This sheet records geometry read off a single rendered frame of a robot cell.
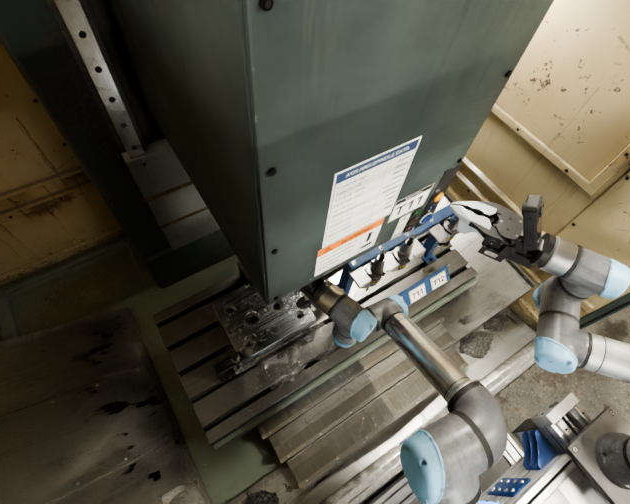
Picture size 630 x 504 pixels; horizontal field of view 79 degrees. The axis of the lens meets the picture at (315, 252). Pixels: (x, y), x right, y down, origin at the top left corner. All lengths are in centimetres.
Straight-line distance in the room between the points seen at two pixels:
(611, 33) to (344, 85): 106
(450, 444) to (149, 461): 112
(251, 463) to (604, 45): 174
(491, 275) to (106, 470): 166
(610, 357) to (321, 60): 78
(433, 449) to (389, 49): 68
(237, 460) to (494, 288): 127
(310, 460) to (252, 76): 138
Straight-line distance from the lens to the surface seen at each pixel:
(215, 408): 140
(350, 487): 148
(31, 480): 165
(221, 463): 166
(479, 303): 183
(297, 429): 155
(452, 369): 96
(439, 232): 136
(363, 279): 119
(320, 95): 43
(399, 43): 46
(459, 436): 85
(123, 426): 168
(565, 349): 92
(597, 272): 92
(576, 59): 146
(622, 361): 96
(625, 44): 140
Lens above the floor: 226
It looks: 60 degrees down
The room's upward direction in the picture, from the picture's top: 8 degrees clockwise
